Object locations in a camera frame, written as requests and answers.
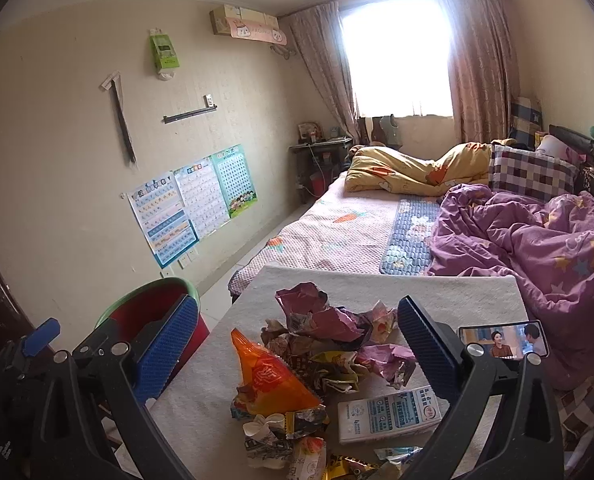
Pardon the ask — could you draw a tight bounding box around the pink snack bag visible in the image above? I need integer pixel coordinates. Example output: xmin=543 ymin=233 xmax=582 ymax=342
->
xmin=355 ymin=344 xmax=416 ymax=389

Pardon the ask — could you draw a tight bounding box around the white blue milk carton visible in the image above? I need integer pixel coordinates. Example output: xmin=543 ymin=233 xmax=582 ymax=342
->
xmin=337 ymin=386 xmax=442 ymax=444

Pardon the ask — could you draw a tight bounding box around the orange snack wrapper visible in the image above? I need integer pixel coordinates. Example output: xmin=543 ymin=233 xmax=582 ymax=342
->
xmin=231 ymin=328 xmax=321 ymax=416

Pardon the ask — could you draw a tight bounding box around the purple wrapper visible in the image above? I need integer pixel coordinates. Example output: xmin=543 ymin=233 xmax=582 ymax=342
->
xmin=275 ymin=282 xmax=370 ymax=344

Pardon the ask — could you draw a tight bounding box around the yellow black snack wrapper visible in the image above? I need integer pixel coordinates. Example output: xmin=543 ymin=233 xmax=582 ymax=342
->
xmin=323 ymin=453 xmax=379 ymax=480

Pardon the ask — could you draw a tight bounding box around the strawberry paper wrapper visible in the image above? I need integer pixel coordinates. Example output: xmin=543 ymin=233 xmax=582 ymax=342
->
xmin=365 ymin=301 xmax=396 ymax=344

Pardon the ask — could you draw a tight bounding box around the yellow bear drink carton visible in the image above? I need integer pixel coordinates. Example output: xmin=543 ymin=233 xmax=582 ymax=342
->
xmin=310 ymin=350 xmax=360 ymax=393

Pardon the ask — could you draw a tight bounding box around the white strawberry snack bag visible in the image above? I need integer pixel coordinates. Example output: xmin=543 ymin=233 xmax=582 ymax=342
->
xmin=287 ymin=437 xmax=326 ymax=480

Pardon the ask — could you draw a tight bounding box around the red green trash bin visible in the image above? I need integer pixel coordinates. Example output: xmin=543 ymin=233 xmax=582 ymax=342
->
xmin=95 ymin=276 xmax=211 ymax=376

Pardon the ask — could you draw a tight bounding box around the smartphone playing video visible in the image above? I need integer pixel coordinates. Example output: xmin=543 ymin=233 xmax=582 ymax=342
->
xmin=458 ymin=321 xmax=550 ymax=361

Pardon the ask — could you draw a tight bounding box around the brown crumpled wrapper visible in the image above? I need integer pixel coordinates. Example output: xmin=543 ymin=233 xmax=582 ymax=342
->
xmin=260 ymin=320 xmax=329 ymax=366

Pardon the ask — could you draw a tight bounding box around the pink patterned bed sheet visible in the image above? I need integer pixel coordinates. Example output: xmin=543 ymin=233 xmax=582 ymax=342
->
xmin=229 ymin=177 xmax=439 ymax=298

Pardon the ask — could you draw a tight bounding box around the purple star duvet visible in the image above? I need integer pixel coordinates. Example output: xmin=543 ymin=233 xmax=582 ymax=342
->
xmin=428 ymin=184 xmax=594 ymax=390

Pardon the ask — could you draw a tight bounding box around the yellow duvet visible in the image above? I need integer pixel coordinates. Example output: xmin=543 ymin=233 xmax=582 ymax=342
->
xmin=345 ymin=142 xmax=492 ymax=197

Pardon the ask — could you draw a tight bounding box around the red small bin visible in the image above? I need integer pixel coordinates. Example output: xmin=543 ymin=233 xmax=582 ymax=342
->
xmin=310 ymin=174 xmax=327 ymax=197

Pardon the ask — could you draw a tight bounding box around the plaid pillow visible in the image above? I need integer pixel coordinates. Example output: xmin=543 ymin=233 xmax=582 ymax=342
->
xmin=489 ymin=144 xmax=578 ymax=203

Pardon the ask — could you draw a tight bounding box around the dark side table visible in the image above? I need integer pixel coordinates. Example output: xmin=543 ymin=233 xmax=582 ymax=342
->
xmin=288 ymin=136 xmax=353 ymax=204

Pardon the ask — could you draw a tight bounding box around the right pink curtain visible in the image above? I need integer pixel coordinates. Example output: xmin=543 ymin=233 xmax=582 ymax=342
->
xmin=437 ymin=0 xmax=520 ymax=143

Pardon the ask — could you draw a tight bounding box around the pink curtain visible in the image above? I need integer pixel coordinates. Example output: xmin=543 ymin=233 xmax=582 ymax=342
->
xmin=437 ymin=0 xmax=520 ymax=143
xmin=287 ymin=0 xmax=361 ymax=144

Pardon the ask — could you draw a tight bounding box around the green hanging tissue pack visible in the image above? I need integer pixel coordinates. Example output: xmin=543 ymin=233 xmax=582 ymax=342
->
xmin=149 ymin=28 xmax=180 ymax=81

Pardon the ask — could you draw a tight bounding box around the left pink curtain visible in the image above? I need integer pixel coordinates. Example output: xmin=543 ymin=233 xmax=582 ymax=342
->
xmin=287 ymin=0 xmax=361 ymax=144

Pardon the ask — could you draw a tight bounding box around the covered air conditioner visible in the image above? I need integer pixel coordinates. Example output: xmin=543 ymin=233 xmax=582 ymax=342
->
xmin=209 ymin=4 xmax=287 ymax=47

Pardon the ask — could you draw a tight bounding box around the blue letters wall poster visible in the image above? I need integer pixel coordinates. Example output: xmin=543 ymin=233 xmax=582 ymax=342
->
xmin=128 ymin=171 xmax=199 ymax=269

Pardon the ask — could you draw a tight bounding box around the white chart wall poster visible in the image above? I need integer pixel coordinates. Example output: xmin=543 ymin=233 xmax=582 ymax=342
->
xmin=173 ymin=157 xmax=230 ymax=238

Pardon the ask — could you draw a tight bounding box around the teal number wall poster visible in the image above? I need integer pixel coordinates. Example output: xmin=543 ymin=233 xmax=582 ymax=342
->
xmin=210 ymin=144 xmax=258 ymax=218

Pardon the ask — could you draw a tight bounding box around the black wall rail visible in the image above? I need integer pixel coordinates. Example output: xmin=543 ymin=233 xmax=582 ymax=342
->
xmin=163 ymin=94 xmax=218 ymax=125

